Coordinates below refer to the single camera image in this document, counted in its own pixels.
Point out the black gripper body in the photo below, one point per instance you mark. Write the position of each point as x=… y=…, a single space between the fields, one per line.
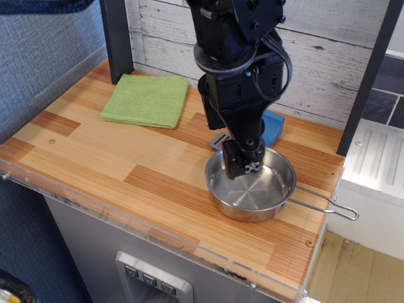
x=241 y=89

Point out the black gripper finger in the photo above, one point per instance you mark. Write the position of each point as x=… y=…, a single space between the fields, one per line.
x=232 y=158
x=253 y=160

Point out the blue block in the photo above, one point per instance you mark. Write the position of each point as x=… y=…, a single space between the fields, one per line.
x=273 y=127

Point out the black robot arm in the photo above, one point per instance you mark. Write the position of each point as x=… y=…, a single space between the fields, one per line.
x=228 y=30

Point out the yellow black object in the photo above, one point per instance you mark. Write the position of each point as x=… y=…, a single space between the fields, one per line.
x=15 y=290

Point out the green folded cloth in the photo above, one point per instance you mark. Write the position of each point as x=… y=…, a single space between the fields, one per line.
x=147 y=101

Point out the white ridged appliance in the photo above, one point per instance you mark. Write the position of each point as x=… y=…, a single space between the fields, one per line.
x=372 y=184

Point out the silver button panel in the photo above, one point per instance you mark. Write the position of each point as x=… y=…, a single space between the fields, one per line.
x=145 y=282

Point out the clear acrylic edge guard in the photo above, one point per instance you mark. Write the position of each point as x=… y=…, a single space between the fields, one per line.
x=224 y=260

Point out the grey spatula green handle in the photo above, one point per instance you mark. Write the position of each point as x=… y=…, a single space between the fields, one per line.
x=217 y=142

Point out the steel pot with wire handle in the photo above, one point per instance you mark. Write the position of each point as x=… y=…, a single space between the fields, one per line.
x=257 y=197

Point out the dark right post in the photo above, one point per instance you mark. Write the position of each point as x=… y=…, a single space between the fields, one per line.
x=383 y=38

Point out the dark post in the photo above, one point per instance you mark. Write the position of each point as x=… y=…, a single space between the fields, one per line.
x=383 y=38
x=116 y=31

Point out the dark left post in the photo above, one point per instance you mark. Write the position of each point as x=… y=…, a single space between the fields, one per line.
x=116 y=31

